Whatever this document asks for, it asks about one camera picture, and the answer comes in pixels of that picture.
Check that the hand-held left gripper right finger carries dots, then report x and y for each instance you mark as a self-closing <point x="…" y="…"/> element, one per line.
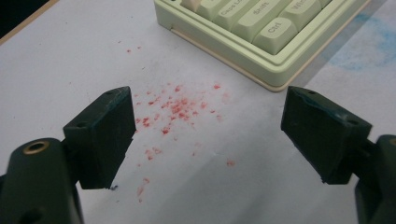
<point x="323" y="137"/>

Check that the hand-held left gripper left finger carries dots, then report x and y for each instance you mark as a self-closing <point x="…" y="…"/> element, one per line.
<point x="102" y="140"/>

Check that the green and pink keyboard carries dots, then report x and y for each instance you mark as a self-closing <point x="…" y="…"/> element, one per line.
<point x="264" y="37"/>

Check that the white board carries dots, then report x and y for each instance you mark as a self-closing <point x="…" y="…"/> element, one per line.
<point x="202" y="193"/>

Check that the wooden table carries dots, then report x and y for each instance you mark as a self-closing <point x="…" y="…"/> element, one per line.
<point x="28" y="20"/>

